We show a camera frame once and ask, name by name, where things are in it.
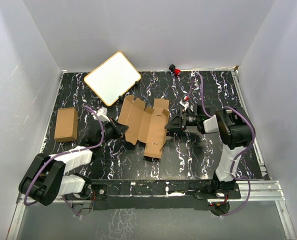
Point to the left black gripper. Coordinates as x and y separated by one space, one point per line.
116 127

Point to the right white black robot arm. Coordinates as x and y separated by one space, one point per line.
236 132

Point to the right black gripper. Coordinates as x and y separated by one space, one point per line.
175 123

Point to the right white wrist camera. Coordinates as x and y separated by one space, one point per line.
184 104

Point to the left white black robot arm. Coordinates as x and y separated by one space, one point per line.
47 178

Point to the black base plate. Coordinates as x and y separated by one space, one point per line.
155 194

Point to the red and black knob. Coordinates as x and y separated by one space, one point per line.
174 70

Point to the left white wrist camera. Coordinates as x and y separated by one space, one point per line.
102 114

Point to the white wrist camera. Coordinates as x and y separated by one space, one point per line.
102 114
184 104

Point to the folded brown cardboard box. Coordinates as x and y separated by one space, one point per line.
66 128

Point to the white board with wooden frame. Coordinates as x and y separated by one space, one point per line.
113 78

